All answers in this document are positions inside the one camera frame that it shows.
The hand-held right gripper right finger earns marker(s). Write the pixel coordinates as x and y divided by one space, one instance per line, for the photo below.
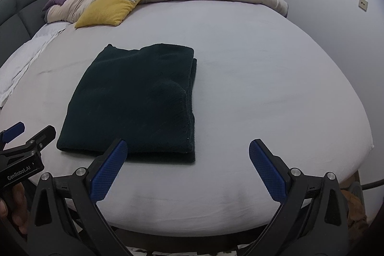
268 172

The dark green blanket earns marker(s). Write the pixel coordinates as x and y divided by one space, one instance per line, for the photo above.
129 100

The bed with white sheet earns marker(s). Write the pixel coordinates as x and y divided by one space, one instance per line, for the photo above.
255 94

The beige wall socket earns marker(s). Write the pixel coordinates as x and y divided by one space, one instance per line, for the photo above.
363 3

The grey upholstered headboard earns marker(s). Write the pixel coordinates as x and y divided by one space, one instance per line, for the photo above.
18 13

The brown fuzzy object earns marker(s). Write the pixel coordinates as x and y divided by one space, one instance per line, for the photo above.
357 208

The yellow pillow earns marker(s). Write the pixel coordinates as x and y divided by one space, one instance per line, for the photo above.
115 2

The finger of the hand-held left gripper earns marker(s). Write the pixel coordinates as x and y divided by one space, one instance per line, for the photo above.
13 130
40 137

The purple and beige pillow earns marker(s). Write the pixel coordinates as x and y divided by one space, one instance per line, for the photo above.
64 5

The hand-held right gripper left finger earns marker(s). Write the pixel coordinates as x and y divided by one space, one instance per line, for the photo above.
108 172

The person's left hand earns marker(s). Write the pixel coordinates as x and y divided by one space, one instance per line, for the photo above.
15 208

